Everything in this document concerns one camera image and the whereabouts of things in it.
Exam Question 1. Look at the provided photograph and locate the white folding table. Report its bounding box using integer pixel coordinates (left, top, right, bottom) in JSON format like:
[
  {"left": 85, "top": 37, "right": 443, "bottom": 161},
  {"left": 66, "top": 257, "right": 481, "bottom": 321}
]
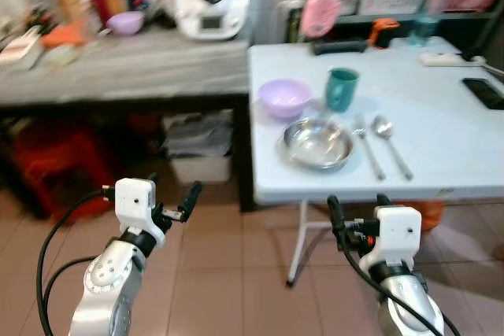
[{"left": 248, "top": 36, "right": 504, "bottom": 288}]

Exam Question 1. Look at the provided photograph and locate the grey counter table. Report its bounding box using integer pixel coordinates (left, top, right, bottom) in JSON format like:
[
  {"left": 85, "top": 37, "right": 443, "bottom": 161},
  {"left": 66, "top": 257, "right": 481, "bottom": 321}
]
[{"left": 0, "top": 24, "right": 256, "bottom": 215}]

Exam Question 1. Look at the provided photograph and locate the small purple bowl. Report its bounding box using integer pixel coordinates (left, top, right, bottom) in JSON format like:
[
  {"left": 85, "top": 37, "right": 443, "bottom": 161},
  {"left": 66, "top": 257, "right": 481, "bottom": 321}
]
[{"left": 106, "top": 10, "right": 146, "bottom": 37}]

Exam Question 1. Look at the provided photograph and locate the steel plate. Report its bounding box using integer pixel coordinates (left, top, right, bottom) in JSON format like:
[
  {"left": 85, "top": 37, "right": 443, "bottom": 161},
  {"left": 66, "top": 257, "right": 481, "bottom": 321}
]
[{"left": 282, "top": 118, "right": 356, "bottom": 172}]

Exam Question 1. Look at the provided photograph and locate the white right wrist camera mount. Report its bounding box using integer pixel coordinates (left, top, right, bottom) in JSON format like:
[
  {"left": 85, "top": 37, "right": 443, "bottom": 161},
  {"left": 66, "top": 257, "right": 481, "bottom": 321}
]
[{"left": 373, "top": 205, "right": 423, "bottom": 271}]

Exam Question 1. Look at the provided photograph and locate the white power strip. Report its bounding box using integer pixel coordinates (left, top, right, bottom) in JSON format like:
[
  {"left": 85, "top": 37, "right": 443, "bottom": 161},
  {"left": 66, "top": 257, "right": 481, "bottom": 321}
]
[{"left": 418, "top": 51, "right": 488, "bottom": 68}]

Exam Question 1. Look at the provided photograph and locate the orange packet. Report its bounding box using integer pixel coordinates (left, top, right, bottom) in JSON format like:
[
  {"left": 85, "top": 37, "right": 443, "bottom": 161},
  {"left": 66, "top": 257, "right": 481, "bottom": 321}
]
[{"left": 40, "top": 22, "right": 87, "bottom": 49}]

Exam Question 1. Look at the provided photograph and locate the clear blue water bottle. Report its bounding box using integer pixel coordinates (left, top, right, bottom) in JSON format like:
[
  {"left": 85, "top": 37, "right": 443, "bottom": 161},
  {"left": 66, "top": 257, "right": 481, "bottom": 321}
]
[{"left": 408, "top": 0, "right": 443, "bottom": 47}]

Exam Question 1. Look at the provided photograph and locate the white kitchen machine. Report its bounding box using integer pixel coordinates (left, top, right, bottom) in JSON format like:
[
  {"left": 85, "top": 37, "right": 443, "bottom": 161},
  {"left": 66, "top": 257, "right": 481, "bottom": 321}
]
[{"left": 168, "top": 0, "right": 254, "bottom": 42}]

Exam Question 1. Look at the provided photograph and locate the large purple plastic bowl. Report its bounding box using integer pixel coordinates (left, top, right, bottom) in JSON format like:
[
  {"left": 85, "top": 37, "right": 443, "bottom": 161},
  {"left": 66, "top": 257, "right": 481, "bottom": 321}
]
[{"left": 258, "top": 79, "right": 314, "bottom": 123}]

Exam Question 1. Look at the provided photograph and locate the black phone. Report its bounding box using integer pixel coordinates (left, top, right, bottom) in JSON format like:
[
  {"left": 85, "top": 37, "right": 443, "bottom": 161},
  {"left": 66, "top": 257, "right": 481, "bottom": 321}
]
[{"left": 461, "top": 77, "right": 504, "bottom": 111}]

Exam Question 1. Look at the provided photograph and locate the red cup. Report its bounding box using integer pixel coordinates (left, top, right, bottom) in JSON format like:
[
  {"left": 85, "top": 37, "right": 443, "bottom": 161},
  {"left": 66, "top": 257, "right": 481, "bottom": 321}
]
[{"left": 88, "top": 0, "right": 113, "bottom": 27}]

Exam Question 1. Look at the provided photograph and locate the orange and black device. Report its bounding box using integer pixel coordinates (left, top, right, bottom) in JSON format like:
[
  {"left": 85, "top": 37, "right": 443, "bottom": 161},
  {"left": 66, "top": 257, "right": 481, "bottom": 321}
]
[{"left": 369, "top": 17, "right": 401, "bottom": 49}]

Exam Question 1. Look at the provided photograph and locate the steel fork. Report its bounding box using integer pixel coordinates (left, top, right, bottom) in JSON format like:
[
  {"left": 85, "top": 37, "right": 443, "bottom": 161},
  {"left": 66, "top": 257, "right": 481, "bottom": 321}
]
[{"left": 352, "top": 114, "right": 387, "bottom": 182}]

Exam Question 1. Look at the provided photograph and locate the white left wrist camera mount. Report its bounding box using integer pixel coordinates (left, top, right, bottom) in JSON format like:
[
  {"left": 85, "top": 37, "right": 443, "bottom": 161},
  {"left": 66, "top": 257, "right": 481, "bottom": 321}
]
[{"left": 114, "top": 179, "right": 158, "bottom": 231}]

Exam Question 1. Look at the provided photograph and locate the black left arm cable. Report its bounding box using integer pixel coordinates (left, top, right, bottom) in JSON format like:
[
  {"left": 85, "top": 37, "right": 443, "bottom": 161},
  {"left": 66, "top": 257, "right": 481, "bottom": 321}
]
[{"left": 35, "top": 188, "right": 119, "bottom": 336}]

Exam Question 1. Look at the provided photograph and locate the flat black box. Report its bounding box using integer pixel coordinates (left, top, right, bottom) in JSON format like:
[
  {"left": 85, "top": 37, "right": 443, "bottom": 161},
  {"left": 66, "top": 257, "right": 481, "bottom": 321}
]
[{"left": 310, "top": 39, "right": 369, "bottom": 57}]

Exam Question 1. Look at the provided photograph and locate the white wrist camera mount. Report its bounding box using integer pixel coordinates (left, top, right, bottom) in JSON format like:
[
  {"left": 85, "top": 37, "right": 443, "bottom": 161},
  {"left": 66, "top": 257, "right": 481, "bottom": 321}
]
[
  {"left": 114, "top": 179, "right": 158, "bottom": 231},
  {"left": 373, "top": 205, "right": 423, "bottom": 271}
]

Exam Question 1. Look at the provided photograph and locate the steel spoon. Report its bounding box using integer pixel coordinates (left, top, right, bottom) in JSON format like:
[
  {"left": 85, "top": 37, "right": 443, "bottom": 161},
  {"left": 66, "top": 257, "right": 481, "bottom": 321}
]
[{"left": 371, "top": 115, "right": 415, "bottom": 182}]

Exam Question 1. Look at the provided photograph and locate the white flat box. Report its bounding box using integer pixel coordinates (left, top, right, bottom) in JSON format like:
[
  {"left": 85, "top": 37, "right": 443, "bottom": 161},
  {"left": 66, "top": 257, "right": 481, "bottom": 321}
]
[{"left": 0, "top": 27, "right": 43, "bottom": 70}]

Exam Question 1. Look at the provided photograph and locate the orange plastic bag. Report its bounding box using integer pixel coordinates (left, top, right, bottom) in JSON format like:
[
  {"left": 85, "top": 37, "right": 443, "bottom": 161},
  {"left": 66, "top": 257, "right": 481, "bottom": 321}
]
[{"left": 392, "top": 200, "right": 447, "bottom": 234}]

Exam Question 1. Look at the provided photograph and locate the white bin with grey cloth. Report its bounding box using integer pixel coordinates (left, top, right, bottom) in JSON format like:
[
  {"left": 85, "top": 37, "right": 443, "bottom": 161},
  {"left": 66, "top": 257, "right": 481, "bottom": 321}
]
[{"left": 162, "top": 111, "right": 235, "bottom": 186}]

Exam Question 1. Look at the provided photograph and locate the dark metal shelf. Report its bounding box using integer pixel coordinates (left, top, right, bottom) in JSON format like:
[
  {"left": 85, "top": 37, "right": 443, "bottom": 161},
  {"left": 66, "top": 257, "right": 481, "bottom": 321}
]
[{"left": 276, "top": 0, "right": 504, "bottom": 61}]

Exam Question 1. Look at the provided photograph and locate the teal cup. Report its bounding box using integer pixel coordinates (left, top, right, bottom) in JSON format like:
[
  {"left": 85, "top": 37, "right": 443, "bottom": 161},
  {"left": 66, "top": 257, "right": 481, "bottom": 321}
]
[{"left": 325, "top": 68, "right": 361, "bottom": 114}]

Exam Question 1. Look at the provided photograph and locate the red plastic stool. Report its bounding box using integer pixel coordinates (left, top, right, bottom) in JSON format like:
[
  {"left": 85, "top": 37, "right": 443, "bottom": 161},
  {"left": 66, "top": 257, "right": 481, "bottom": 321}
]
[{"left": 6, "top": 118, "right": 117, "bottom": 220}]

